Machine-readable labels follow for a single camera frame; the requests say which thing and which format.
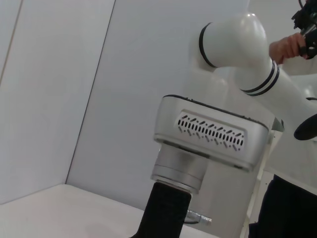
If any right gripper cable with plug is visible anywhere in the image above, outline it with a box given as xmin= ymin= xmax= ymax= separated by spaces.
xmin=185 ymin=210 xmax=213 ymax=226

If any bare person hand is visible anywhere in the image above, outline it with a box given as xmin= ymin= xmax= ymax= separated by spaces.
xmin=268 ymin=33 xmax=307 ymax=65

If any white robot torso column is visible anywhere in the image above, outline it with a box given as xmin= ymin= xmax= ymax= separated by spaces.
xmin=203 ymin=74 xmax=275 ymax=238

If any black rounded object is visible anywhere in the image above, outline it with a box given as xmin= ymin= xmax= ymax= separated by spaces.
xmin=293 ymin=114 xmax=317 ymax=141

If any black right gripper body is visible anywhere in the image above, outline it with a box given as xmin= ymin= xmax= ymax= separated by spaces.
xmin=132 ymin=182 xmax=193 ymax=238

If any black teleoperation handle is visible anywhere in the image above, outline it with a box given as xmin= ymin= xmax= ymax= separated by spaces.
xmin=291 ymin=0 xmax=317 ymax=60

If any white metal frame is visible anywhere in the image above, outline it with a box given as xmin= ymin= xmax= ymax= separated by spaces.
xmin=244 ymin=116 xmax=285 ymax=238

